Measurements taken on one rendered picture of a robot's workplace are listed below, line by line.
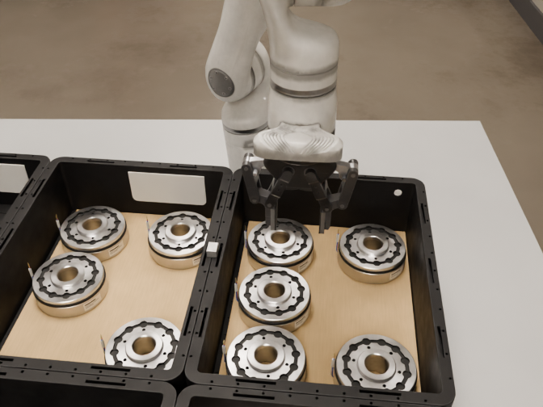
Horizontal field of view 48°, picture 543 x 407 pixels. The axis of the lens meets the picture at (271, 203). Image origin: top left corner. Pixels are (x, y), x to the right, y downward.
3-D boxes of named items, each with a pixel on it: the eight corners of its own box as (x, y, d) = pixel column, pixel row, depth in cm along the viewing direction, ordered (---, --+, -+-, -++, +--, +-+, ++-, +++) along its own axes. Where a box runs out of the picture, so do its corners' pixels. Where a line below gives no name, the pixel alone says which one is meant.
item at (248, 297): (244, 266, 90) (243, 263, 90) (311, 271, 89) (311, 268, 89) (233, 319, 82) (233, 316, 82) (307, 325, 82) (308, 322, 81)
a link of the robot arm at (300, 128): (252, 160, 61) (250, 106, 58) (264, 103, 70) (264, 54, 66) (342, 165, 61) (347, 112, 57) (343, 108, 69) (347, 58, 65)
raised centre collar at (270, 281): (258, 278, 88) (258, 275, 87) (292, 280, 87) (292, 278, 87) (254, 304, 84) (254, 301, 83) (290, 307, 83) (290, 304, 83)
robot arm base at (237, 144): (235, 176, 130) (225, 108, 119) (277, 174, 129) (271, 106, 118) (231, 204, 123) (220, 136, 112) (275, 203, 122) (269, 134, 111)
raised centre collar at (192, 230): (171, 220, 97) (170, 216, 97) (200, 224, 96) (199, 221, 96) (160, 240, 94) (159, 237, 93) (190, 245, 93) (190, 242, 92)
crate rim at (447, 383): (235, 178, 98) (234, 166, 97) (421, 190, 96) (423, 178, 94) (183, 394, 68) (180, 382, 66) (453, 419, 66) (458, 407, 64)
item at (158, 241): (162, 209, 100) (162, 207, 100) (220, 218, 98) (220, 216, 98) (138, 251, 93) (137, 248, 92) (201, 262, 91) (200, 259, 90)
